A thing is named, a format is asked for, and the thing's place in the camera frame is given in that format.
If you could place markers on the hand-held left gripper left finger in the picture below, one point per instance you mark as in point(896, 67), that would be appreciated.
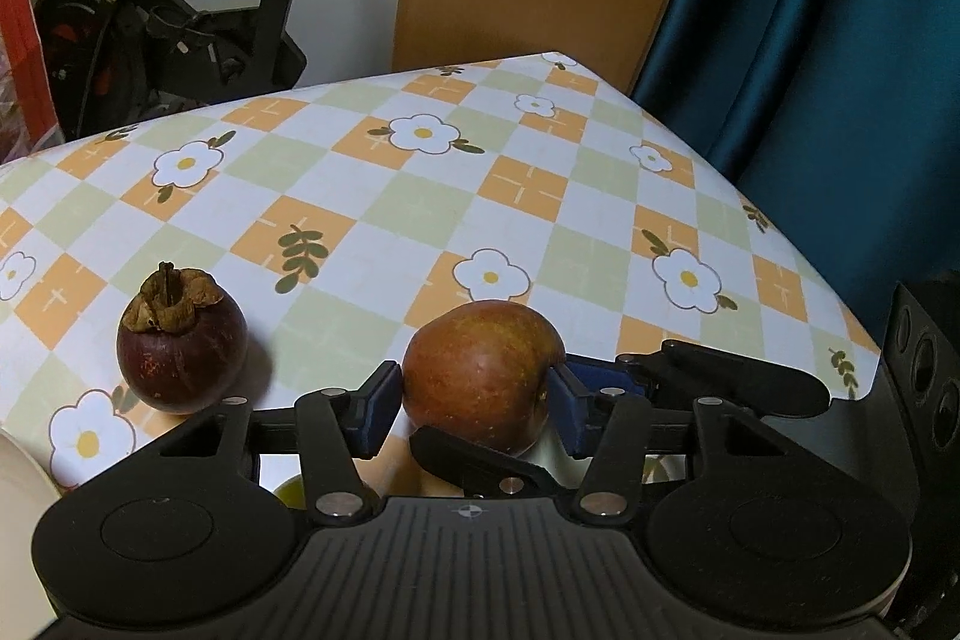
point(382, 401)

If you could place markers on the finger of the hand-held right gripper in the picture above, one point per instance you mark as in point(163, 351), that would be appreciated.
point(480, 464)
point(742, 381)

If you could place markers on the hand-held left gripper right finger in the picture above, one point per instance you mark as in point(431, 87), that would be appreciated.
point(576, 415)

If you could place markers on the red-brown apple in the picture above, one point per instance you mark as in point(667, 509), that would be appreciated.
point(480, 377)

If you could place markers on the cream plate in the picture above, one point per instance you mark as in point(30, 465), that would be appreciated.
point(19, 520)

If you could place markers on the yellow-green lemon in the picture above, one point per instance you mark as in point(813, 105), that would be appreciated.
point(291, 494)

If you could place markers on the dark purple mangosteen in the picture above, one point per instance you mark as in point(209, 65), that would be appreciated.
point(187, 359)

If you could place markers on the floral checkered tablecloth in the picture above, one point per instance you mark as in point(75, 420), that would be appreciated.
point(375, 197)

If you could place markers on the teal curtain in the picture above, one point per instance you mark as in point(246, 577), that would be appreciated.
point(825, 48)

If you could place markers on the red wall poster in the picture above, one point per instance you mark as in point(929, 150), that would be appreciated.
point(19, 33)

